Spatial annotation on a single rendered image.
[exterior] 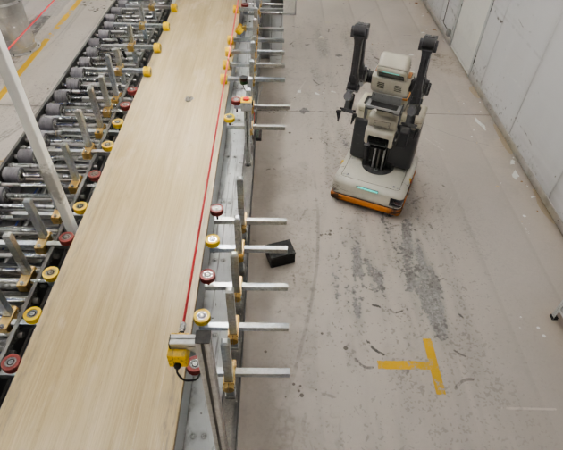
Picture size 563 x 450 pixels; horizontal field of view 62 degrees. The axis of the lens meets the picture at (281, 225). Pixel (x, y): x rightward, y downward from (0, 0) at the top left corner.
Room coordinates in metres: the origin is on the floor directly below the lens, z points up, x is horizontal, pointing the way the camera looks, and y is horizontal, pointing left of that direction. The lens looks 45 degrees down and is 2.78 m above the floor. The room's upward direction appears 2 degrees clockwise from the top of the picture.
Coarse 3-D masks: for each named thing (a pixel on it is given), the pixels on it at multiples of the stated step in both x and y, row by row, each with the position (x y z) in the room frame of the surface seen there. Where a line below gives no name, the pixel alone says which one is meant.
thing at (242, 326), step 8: (200, 328) 1.25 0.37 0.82; (208, 328) 1.25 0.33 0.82; (216, 328) 1.26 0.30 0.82; (224, 328) 1.26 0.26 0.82; (240, 328) 1.26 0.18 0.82; (248, 328) 1.26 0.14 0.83; (256, 328) 1.26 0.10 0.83; (264, 328) 1.26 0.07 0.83; (272, 328) 1.27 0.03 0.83; (280, 328) 1.27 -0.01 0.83; (288, 328) 1.27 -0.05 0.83
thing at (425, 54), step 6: (420, 42) 2.81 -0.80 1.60; (438, 42) 2.78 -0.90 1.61; (420, 48) 2.81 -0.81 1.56; (426, 48) 2.81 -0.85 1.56; (432, 48) 2.82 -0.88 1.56; (426, 54) 2.78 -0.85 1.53; (426, 60) 2.78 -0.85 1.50; (420, 66) 2.79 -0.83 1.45; (426, 66) 2.78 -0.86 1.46; (420, 72) 2.79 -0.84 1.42; (420, 78) 2.78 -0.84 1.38; (420, 84) 2.78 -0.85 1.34; (414, 90) 2.79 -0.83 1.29; (420, 90) 2.78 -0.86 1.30; (414, 96) 2.80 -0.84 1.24; (420, 96) 2.77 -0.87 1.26; (414, 102) 2.78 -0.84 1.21
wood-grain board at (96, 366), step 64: (192, 0) 5.34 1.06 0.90; (192, 64) 3.83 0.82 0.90; (128, 128) 2.83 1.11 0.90; (192, 128) 2.86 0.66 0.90; (128, 192) 2.14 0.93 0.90; (192, 192) 2.16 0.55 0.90; (128, 256) 1.62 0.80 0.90; (192, 256) 1.64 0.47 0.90; (64, 320) 1.22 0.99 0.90; (128, 320) 1.23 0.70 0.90; (192, 320) 1.25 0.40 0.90; (64, 384) 0.91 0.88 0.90; (128, 384) 0.92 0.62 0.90; (0, 448) 0.64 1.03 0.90; (64, 448) 0.65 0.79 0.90; (128, 448) 0.66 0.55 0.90
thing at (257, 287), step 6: (216, 282) 1.53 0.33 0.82; (222, 282) 1.54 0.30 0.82; (228, 282) 1.54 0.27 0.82; (210, 288) 1.50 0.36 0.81; (216, 288) 1.51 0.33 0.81; (222, 288) 1.51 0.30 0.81; (246, 288) 1.51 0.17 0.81; (252, 288) 1.51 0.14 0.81; (258, 288) 1.51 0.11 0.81; (264, 288) 1.51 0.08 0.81; (270, 288) 1.52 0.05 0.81; (276, 288) 1.52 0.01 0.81; (282, 288) 1.52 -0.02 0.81
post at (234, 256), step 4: (232, 252) 1.49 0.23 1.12; (236, 252) 1.49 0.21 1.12; (232, 256) 1.47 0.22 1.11; (236, 256) 1.47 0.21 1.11; (232, 260) 1.47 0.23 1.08; (236, 260) 1.47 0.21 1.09; (232, 264) 1.47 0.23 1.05; (236, 264) 1.47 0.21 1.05; (232, 268) 1.47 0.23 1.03; (236, 268) 1.47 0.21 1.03; (232, 272) 1.47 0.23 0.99; (236, 272) 1.47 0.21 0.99; (232, 276) 1.47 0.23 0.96; (236, 276) 1.47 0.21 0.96; (232, 280) 1.47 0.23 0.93; (236, 280) 1.47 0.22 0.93; (232, 284) 1.47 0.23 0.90; (236, 284) 1.47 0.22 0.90; (236, 288) 1.47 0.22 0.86; (236, 300) 1.47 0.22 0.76; (240, 300) 1.50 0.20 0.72; (236, 304) 1.47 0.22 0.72
